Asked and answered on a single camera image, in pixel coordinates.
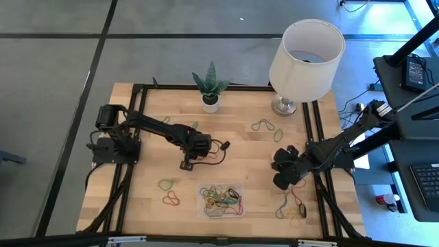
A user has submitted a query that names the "white shade table lamp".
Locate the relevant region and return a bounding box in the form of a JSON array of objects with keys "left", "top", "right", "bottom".
[{"left": 268, "top": 19, "right": 346, "bottom": 117}]

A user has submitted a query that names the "white cable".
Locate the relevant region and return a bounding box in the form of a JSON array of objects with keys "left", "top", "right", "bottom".
[{"left": 397, "top": 82, "right": 439, "bottom": 113}]

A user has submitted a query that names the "black diagonal pole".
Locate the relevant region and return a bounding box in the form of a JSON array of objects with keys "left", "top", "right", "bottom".
[{"left": 386, "top": 15, "right": 439, "bottom": 68}]

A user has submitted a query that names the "black arm base cable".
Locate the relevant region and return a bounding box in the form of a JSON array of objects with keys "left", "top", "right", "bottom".
[{"left": 84, "top": 163, "right": 104, "bottom": 193}]

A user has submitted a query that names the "black keyboard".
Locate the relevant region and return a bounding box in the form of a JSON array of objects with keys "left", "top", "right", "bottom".
[{"left": 410, "top": 163, "right": 439, "bottom": 213}]

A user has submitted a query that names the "clear plastic bin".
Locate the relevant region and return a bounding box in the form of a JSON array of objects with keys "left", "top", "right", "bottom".
[{"left": 196, "top": 182, "right": 247, "bottom": 220}]

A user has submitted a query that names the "red and white bottle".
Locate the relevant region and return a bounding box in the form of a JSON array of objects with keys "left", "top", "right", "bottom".
[{"left": 375, "top": 193, "right": 401, "bottom": 207}]

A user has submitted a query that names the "black power adapter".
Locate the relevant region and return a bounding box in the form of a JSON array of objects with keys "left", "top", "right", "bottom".
[{"left": 404, "top": 56, "right": 428, "bottom": 92}]

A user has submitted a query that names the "silver metal bracket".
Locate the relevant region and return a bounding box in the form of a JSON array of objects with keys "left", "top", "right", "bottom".
[
  {"left": 106, "top": 235, "right": 147, "bottom": 245},
  {"left": 297, "top": 239, "right": 339, "bottom": 247}
]

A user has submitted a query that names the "blue rubber band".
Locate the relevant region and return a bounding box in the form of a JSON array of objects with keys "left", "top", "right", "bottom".
[{"left": 274, "top": 188, "right": 292, "bottom": 220}]

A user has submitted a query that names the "grey chair leg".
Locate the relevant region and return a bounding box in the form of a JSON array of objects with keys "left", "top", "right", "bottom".
[{"left": 0, "top": 149, "right": 27, "bottom": 165}]

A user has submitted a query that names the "dark teal rubber band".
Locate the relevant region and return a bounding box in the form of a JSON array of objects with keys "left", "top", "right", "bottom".
[{"left": 250, "top": 118, "right": 276, "bottom": 132}]

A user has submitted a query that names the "succulent plant in white pot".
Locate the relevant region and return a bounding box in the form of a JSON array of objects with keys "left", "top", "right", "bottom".
[{"left": 191, "top": 60, "right": 233, "bottom": 114}]

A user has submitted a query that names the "thin black floor cable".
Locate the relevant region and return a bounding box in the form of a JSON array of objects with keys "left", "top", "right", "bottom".
[{"left": 339, "top": 0, "right": 371, "bottom": 14}]

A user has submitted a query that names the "yellow rubber band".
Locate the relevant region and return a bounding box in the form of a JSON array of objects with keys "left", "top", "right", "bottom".
[{"left": 283, "top": 207, "right": 305, "bottom": 229}]

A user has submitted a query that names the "white paper sheet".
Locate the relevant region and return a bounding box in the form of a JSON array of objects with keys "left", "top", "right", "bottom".
[{"left": 353, "top": 133, "right": 370, "bottom": 171}]

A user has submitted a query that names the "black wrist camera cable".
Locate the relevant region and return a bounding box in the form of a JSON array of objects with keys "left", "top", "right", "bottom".
[{"left": 191, "top": 139, "right": 228, "bottom": 166}]

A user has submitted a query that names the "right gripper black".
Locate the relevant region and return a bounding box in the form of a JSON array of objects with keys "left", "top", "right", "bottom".
[{"left": 272, "top": 147, "right": 311, "bottom": 191}]

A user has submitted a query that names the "black lower desk surface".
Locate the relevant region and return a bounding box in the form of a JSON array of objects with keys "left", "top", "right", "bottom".
[{"left": 389, "top": 119, "right": 439, "bottom": 223}]

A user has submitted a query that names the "black frame crossbeam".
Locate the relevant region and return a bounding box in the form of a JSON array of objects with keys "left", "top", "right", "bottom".
[{"left": 0, "top": 232, "right": 439, "bottom": 247}]

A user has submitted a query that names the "black desk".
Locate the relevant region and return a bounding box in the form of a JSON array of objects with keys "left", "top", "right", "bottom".
[{"left": 372, "top": 54, "right": 439, "bottom": 121}]

